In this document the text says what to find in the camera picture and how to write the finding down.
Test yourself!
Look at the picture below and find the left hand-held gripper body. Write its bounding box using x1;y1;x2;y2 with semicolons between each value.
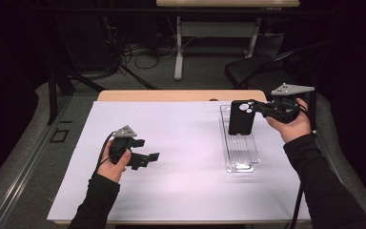
109;124;151;171

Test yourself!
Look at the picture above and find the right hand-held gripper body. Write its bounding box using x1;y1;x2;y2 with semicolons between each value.
254;83;315;125

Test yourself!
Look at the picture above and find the clear plastic tray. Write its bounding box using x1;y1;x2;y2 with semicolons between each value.
219;104;261;174

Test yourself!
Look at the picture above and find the person's right hand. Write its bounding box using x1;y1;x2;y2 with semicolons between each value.
265;97;313;144

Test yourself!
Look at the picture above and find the person's left hand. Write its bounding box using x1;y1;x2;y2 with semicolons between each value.
95;139;132;184

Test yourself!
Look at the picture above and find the black chair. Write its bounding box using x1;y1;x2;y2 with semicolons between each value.
224;41;332;99

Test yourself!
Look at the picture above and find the white table cover sheet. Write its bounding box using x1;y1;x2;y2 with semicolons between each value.
47;100;313;223

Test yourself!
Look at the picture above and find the black metal stand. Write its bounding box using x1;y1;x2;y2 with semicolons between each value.
46;68;106;126

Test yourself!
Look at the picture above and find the wooden desk with white legs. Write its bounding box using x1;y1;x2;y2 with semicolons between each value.
155;0;301;81

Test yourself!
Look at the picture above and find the black horizontal bar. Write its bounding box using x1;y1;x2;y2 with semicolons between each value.
34;7;335;15

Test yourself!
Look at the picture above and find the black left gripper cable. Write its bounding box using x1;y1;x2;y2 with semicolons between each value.
93;132;115;176

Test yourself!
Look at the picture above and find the metal floor rail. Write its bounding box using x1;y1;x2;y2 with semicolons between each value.
0;94;74;229
294;96;366;229

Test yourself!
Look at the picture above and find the bundle of floor cables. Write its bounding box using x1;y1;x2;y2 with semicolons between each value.
108;15;198;70

